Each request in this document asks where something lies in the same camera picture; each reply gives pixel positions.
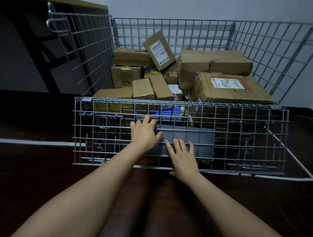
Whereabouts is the grey wire mesh cage cart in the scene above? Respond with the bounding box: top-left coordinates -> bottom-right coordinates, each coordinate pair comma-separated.
46,2 -> 313,177

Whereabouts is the person's right forearm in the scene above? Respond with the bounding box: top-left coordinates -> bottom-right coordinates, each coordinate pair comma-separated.
181,172 -> 283,237

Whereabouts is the pile of brown cardboard boxes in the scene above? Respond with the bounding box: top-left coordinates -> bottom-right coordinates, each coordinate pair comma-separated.
92,30 -> 278,127

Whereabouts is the person's left forearm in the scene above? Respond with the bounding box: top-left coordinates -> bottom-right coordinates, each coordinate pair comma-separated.
10,143 -> 148,237

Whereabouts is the person's left hand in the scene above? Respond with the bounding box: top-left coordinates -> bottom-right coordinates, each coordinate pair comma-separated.
130,114 -> 163,153

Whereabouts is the person's right hand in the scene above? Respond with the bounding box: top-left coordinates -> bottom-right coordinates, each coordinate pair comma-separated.
164,138 -> 201,184

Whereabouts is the blue box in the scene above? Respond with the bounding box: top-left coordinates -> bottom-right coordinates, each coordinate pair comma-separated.
136,107 -> 183,123

